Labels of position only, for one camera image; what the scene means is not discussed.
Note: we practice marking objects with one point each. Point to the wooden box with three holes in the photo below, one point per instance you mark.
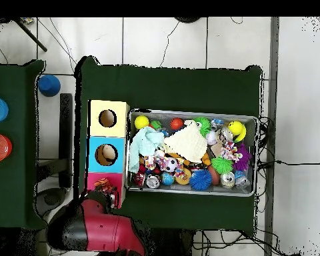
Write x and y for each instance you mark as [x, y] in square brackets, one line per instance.
[106, 156]

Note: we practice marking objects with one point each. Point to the black upright panel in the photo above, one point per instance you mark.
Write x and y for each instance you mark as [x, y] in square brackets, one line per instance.
[66, 138]

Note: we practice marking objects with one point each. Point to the mint green cloth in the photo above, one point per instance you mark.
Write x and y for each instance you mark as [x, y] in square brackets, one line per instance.
[144, 144]

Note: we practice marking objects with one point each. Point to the black round base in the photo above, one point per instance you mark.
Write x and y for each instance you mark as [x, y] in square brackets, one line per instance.
[187, 19]

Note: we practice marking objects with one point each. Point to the blue plastic cup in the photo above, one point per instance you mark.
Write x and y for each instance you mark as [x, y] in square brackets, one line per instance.
[49, 85]

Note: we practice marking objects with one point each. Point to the black tripod leg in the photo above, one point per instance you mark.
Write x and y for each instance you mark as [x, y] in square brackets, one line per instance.
[32, 36]

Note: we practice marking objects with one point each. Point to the yellow smiley ball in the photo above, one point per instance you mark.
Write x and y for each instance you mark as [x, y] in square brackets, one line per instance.
[236, 128]

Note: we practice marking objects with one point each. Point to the cream waffle cloth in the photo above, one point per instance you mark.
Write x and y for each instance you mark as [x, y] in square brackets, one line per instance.
[186, 144]

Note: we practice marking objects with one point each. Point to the green furry toy with eyes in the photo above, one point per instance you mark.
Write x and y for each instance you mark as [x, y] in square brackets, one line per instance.
[204, 125]

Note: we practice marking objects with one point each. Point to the red robot arm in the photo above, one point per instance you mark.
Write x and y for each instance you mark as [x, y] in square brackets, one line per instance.
[109, 234]

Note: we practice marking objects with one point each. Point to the dark stand base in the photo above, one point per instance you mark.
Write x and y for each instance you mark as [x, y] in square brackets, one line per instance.
[52, 198]

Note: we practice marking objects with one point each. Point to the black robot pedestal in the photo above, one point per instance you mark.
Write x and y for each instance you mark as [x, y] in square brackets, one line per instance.
[170, 245]

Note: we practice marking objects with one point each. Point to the orange tiger plush toy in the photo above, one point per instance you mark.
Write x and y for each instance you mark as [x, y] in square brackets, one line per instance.
[102, 184]

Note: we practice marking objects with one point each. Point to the blue spiky ball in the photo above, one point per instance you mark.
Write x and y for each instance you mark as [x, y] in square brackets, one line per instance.
[200, 180]

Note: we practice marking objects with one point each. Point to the red orange ball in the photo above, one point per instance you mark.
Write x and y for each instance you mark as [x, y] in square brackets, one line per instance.
[176, 123]

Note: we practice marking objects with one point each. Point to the plain yellow ball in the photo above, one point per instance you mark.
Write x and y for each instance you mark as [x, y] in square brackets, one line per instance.
[141, 122]

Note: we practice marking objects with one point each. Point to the purple spiky monster toy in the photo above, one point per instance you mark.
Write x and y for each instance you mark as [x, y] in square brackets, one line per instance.
[242, 157]

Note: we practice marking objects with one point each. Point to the dark green side table cloth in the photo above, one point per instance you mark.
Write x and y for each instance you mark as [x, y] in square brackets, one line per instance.
[13, 186]

